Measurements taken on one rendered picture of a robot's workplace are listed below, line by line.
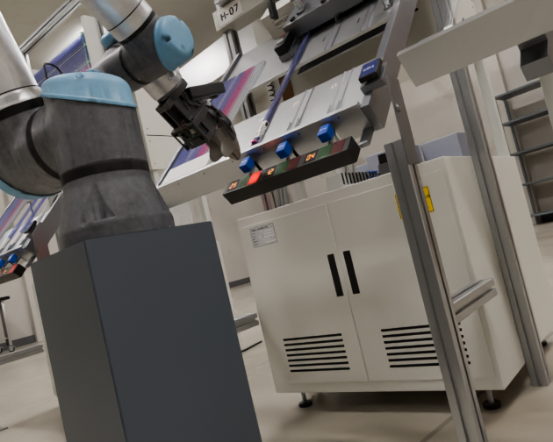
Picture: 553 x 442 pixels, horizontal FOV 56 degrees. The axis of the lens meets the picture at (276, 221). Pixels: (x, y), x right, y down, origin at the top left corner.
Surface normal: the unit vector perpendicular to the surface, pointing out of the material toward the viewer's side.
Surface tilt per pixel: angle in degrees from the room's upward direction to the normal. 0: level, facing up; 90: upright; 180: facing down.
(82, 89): 87
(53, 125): 90
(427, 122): 90
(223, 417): 90
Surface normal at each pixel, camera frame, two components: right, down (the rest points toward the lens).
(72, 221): -0.49, -0.25
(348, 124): -0.29, 0.74
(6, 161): -0.46, 0.38
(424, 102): -0.70, 0.12
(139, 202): 0.54, -0.48
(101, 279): 0.67, -0.21
